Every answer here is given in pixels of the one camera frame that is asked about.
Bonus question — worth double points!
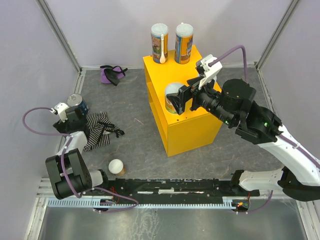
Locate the wide yellow label can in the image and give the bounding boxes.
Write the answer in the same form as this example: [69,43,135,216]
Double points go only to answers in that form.
[164,82,186,115]

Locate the yellow cabinet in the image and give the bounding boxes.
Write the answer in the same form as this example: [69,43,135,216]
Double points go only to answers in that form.
[143,45,222,157]

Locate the tall porridge can with spoon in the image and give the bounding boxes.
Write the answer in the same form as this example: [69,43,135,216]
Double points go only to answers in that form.
[151,23,169,64]

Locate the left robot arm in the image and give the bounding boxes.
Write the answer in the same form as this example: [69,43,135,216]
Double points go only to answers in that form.
[45,94,125,200]

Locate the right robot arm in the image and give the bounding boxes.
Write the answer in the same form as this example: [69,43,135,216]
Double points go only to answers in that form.
[166,77,320,202]

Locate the purple black pouch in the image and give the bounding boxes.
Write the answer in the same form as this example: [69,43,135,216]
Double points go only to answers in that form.
[99,65,128,86]

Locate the black white striped cloth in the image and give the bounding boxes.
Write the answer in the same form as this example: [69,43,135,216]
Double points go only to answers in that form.
[83,111,125,152]

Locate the clear jar orange contents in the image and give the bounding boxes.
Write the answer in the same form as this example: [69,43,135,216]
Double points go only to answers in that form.
[108,159,126,176]

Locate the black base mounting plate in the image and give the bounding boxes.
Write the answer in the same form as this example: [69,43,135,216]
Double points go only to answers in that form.
[100,178,260,205]

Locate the blue tin can upper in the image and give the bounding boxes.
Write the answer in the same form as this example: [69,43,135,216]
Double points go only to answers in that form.
[67,93,90,117]

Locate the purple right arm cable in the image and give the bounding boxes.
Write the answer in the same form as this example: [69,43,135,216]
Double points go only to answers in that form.
[208,44,320,215]

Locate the white slotted cable duct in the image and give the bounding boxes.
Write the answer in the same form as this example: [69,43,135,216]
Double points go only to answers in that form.
[46,196,248,209]

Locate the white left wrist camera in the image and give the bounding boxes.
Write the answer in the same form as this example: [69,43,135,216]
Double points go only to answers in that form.
[50,102,70,123]

